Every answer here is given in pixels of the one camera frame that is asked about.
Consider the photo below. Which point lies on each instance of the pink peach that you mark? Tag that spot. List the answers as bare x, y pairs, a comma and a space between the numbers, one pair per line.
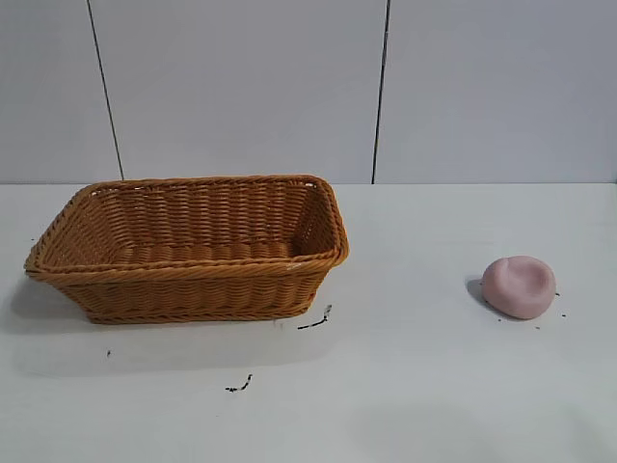
520, 288

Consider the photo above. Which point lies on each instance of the brown wicker basket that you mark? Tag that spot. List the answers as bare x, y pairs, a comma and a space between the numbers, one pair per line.
193, 289

